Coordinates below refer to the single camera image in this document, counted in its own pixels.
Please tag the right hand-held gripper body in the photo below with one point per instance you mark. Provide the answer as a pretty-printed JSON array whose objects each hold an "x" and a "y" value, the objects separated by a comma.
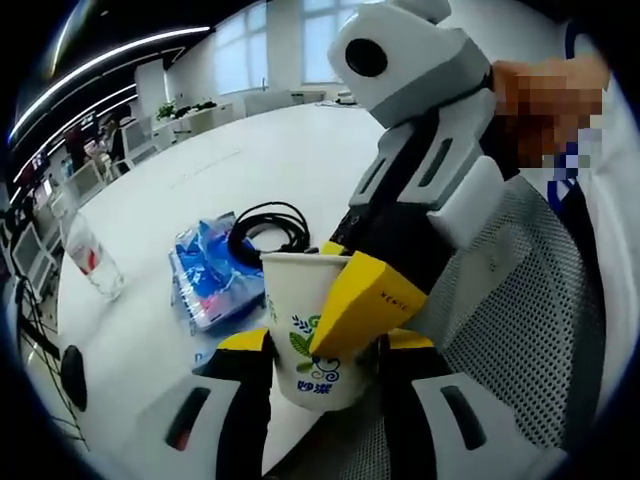
[{"x": 420, "y": 60}]

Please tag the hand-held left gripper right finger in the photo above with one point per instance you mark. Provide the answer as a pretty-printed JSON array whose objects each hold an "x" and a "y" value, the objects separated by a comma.
[{"x": 425, "y": 415}]

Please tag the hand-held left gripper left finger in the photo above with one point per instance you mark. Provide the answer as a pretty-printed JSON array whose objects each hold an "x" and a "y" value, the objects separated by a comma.
[{"x": 225, "y": 410}]

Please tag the white paper cup green print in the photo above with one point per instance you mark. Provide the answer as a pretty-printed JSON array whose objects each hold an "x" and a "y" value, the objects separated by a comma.
[{"x": 285, "y": 300}]

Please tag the blue tissue packet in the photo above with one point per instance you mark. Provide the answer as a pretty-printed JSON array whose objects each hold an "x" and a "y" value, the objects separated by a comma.
[{"x": 210, "y": 280}]

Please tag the black computer mouse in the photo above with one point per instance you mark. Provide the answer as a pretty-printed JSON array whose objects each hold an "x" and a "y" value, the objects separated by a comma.
[{"x": 74, "y": 375}]

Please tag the clear plastic water bottle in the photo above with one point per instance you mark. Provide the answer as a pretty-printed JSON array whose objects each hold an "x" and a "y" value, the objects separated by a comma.
[{"x": 92, "y": 260}]

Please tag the large window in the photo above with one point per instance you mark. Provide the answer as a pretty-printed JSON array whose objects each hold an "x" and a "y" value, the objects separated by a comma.
[
  {"x": 322, "y": 40},
  {"x": 240, "y": 50}
]

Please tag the grey mesh office chair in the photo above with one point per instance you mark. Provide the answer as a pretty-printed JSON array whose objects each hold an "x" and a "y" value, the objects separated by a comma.
[{"x": 525, "y": 325}]

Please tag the potted green plant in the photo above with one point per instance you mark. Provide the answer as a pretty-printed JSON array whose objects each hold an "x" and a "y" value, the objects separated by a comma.
[{"x": 166, "y": 111}]

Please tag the person in white shirt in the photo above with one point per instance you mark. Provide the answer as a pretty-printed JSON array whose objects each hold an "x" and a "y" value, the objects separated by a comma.
[{"x": 610, "y": 250}]

